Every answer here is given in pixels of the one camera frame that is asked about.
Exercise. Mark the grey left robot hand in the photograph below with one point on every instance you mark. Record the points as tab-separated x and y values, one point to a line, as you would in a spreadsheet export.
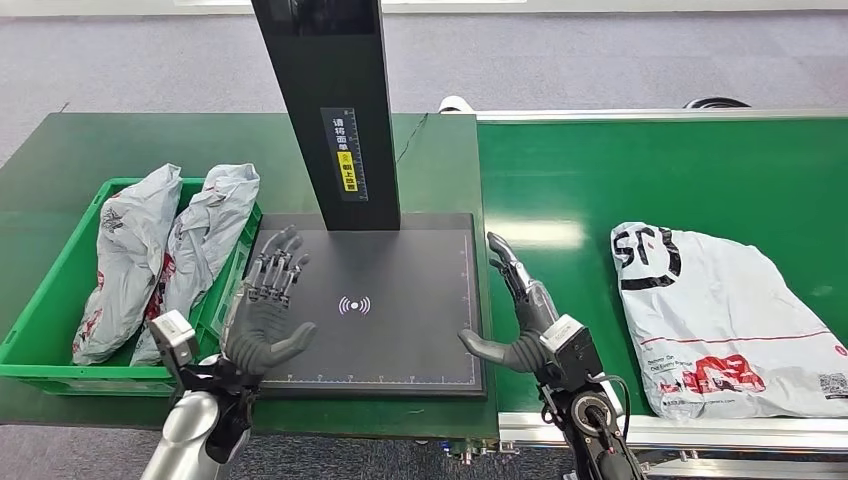
262	331

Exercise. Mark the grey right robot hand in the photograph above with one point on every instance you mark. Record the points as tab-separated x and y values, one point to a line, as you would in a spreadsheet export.
533	308

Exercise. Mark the grey package with red print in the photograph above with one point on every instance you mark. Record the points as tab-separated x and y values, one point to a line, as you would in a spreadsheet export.
129	265

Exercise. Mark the crumpled grey courier package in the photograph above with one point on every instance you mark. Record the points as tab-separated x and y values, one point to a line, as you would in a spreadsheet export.
212	225

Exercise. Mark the green conveyor belt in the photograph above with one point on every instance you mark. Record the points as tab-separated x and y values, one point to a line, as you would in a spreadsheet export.
563	185

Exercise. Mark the white package with black letters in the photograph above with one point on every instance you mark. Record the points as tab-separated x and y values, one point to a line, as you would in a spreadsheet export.
729	311

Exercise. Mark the black scanner platform with ruler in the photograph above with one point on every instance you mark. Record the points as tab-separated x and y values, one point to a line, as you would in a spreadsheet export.
397	265

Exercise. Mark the black and yellow column label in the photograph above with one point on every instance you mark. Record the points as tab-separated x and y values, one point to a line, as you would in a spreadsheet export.
346	132

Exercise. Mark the green plastic crate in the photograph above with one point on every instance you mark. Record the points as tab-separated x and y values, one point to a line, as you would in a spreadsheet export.
40	298

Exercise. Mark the black scanner column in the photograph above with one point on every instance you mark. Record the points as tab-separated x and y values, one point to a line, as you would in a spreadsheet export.
326	66

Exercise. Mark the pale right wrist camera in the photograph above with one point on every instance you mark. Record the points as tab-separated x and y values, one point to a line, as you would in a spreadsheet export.
573	348

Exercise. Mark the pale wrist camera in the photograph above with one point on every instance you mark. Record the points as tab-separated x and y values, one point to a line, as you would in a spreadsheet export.
573	348
173	338

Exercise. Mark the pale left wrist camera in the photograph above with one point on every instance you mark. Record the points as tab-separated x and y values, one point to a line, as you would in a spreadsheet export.
173	338

